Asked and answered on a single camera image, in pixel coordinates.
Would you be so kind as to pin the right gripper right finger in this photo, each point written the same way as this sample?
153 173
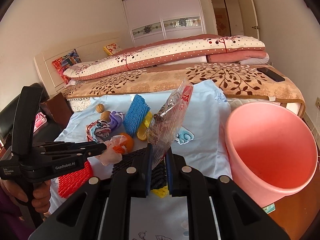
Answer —
218 208

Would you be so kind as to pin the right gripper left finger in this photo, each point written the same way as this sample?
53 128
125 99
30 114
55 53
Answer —
100 209

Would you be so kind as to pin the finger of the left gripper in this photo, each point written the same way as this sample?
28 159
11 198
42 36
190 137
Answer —
88 149

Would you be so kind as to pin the red blue paper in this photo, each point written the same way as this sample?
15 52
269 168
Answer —
98 131

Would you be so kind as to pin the yellow foam fruit net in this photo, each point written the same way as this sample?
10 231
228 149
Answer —
162 192

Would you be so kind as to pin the black foam fruit net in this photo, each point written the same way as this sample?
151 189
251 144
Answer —
157 177

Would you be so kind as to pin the purple cloth pouch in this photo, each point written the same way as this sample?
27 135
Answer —
116 119

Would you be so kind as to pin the blue cloud paper wrapper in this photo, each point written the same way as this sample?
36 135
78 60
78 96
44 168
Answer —
184 136

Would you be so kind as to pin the yellow plastic wrapper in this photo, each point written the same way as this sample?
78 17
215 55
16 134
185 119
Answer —
141 132

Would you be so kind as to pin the blue foam fruit net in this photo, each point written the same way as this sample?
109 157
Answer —
135 115

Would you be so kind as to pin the clear red snack bag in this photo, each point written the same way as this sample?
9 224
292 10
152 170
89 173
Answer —
166 123

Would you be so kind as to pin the orange peel piece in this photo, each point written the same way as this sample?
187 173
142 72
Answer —
123 143

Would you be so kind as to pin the pink plastic trash bin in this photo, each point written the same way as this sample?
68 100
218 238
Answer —
272 152

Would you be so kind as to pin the pink cloth on chair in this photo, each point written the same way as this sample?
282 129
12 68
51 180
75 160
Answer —
40 120

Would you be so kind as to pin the brown wooden nightstand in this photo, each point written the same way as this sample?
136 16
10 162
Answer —
58 109

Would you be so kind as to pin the walnut near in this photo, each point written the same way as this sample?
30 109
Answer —
105 116

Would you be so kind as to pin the walnut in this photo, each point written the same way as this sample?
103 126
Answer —
105 116
100 108

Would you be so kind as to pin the walnut far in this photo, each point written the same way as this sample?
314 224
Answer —
100 108

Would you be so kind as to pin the colourful red blue pillow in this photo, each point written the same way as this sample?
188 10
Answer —
63 63

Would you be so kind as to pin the cream bed headboard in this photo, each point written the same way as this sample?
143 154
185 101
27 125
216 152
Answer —
83 49

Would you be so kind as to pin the yellow red small pillow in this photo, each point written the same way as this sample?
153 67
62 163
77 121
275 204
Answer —
112 49

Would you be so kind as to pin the polka dot folded quilt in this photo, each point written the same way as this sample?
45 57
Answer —
162 52

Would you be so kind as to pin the black smartphone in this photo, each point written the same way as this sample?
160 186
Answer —
271 74

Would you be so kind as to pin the pink folded blanket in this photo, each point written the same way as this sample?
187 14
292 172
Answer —
236 56

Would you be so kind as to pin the white sliding door wardrobe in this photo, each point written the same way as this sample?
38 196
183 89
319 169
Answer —
157 20

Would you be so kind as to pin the cream room door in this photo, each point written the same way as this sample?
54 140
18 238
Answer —
249 18

